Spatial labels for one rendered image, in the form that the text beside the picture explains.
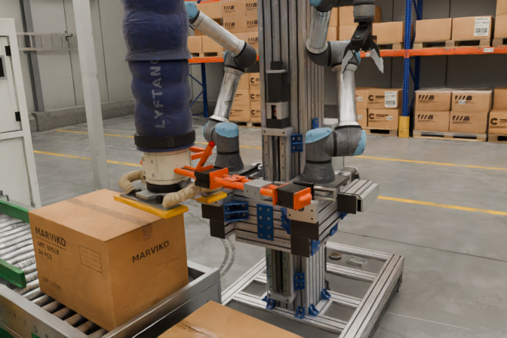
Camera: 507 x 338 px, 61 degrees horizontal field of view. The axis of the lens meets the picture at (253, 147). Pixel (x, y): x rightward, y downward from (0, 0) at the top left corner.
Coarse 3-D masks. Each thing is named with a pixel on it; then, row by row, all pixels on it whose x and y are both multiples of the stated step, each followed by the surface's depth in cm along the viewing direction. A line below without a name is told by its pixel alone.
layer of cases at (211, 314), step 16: (208, 304) 190; (192, 320) 179; (208, 320) 179; (224, 320) 179; (240, 320) 178; (256, 320) 178; (160, 336) 169; (176, 336) 169; (192, 336) 169; (208, 336) 168; (224, 336) 168; (240, 336) 168; (256, 336) 167; (272, 336) 167; (288, 336) 166
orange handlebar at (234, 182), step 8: (200, 152) 182; (176, 168) 158; (192, 168) 158; (192, 176) 151; (224, 176) 146; (232, 176) 143; (240, 176) 143; (224, 184) 141; (232, 184) 138; (240, 184) 136; (264, 192) 129; (304, 200) 121
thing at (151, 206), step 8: (120, 200) 166; (128, 200) 162; (136, 200) 161; (144, 200) 160; (152, 200) 160; (160, 200) 155; (144, 208) 155; (152, 208) 152; (160, 208) 151; (168, 208) 150; (176, 208) 151; (184, 208) 152; (160, 216) 149; (168, 216) 147
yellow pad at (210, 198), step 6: (198, 192) 166; (204, 192) 166; (216, 192) 166; (222, 192) 167; (192, 198) 166; (198, 198) 164; (204, 198) 161; (210, 198) 161; (216, 198) 163; (222, 198) 166
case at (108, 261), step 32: (96, 192) 222; (32, 224) 197; (64, 224) 180; (96, 224) 178; (128, 224) 177; (160, 224) 182; (64, 256) 184; (96, 256) 168; (128, 256) 171; (160, 256) 184; (64, 288) 190; (96, 288) 172; (128, 288) 173; (160, 288) 186; (96, 320) 177
